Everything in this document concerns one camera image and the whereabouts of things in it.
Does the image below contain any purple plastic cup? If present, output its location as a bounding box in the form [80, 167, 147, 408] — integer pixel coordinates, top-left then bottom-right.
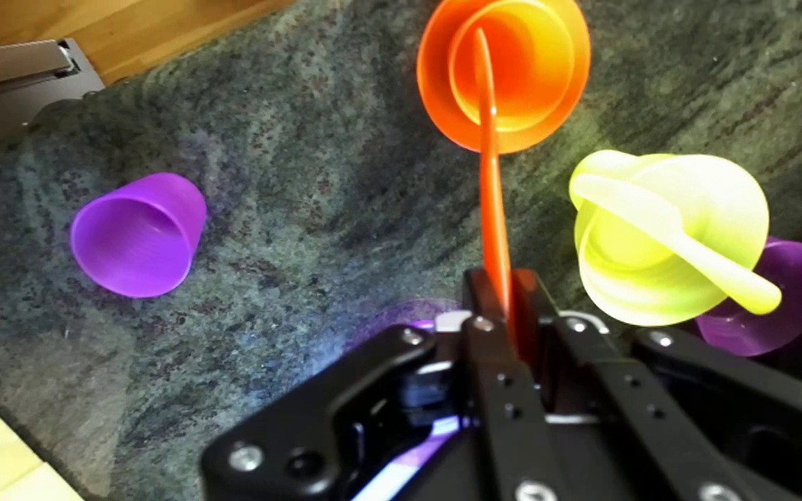
[69, 171, 208, 297]

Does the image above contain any lime green plastic spoon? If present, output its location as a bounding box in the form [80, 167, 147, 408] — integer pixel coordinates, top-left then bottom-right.
[574, 176, 783, 315]

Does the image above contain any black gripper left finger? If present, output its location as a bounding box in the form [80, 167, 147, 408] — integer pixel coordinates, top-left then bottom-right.
[461, 269, 566, 501]

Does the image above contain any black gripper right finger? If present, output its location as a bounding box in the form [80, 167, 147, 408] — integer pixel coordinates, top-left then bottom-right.
[513, 269, 747, 501]

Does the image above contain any orange plastic cup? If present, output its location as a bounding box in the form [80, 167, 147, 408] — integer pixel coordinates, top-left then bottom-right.
[449, 0, 580, 130]

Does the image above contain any purple plastic plate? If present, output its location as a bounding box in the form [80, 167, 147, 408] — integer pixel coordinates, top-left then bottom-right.
[694, 237, 802, 358]

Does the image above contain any orange plastic spoon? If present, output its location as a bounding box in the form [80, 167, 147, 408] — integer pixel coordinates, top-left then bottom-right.
[473, 28, 513, 316]

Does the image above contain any aluminium rail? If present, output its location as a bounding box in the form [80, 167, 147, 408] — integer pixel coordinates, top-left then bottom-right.
[0, 38, 104, 141]

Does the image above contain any orange plastic bowl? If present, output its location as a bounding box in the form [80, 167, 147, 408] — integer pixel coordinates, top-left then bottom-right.
[415, 0, 591, 152]

